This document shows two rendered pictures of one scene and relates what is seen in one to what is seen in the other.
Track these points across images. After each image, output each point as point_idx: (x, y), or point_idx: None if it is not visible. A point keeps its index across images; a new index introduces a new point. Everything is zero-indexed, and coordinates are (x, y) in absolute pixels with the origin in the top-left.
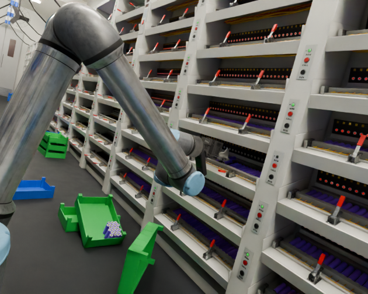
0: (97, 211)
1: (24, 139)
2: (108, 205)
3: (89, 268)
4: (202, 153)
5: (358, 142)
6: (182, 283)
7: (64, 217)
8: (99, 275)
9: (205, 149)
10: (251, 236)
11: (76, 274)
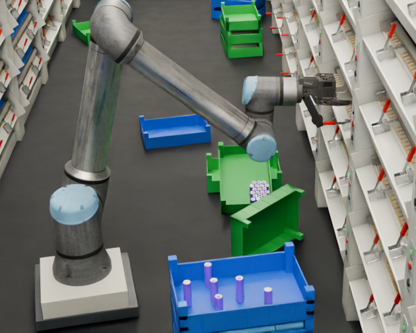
0: (248, 165)
1: (97, 121)
2: None
3: (216, 235)
4: (305, 100)
5: (383, 107)
6: (324, 265)
7: (207, 173)
8: (224, 243)
9: (310, 93)
10: (348, 209)
11: (199, 240)
